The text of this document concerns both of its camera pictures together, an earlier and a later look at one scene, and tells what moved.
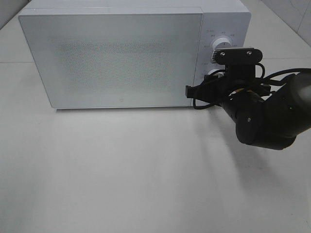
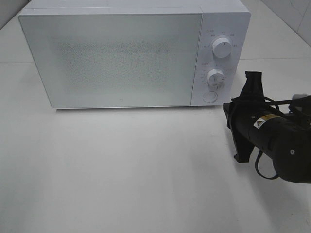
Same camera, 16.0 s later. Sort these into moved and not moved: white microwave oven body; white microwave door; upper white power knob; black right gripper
Moved: black right gripper
Not moved: white microwave oven body; white microwave door; upper white power knob
